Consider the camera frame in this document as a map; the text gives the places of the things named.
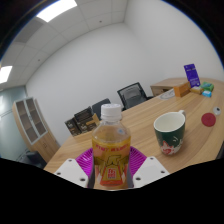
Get yellow drink bottle white cap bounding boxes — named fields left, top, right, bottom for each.
left=91, top=103, right=132, bottom=191

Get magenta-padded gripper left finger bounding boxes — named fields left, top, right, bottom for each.
left=53, top=147, right=98, bottom=189

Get small blue pack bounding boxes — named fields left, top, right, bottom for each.
left=201, top=89, right=213, bottom=98

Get black padded office chair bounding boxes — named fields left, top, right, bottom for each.
left=91, top=98, right=112, bottom=120

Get large ceiling light panel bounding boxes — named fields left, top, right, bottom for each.
left=35, top=0, right=78, bottom=23

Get large dark brown box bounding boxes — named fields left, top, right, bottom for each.
left=73, top=106, right=101, bottom=133

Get flat round red coaster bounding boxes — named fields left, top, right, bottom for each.
left=201, top=112, right=217, bottom=128

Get ceiling air vent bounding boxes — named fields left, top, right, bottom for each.
left=13, top=16, right=44, bottom=44

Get wooden side cabinet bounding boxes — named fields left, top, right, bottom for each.
left=149, top=77, right=188, bottom=98

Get orange wooden tissue box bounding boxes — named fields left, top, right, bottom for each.
left=173, top=81, right=192, bottom=98

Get small ceiling light panel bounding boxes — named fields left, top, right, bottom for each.
left=0, top=65, right=14, bottom=85

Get small tan box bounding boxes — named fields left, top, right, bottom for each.
left=189, top=85, right=204, bottom=95

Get black mesh office chair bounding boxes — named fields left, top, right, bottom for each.
left=116, top=82, right=154, bottom=111

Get purple standing pouch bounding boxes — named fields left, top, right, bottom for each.
left=183, top=63, right=201, bottom=88

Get small dark brown box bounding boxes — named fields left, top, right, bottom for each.
left=64, top=118, right=81, bottom=137

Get wooden glass-door shelf cabinet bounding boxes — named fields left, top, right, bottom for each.
left=12, top=96, right=61, bottom=163

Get small white round disc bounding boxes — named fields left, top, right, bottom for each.
left=212, top=106, right=222, bottom=117

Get round grey plate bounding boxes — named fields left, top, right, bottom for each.
left=159, top=89, right=176, bottom=101

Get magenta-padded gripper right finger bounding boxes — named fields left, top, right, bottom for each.
left=126, top=145, right=170, bottom=189

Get green floral mug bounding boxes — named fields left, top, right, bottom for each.
left=153, top=109, right=187, bottom=156

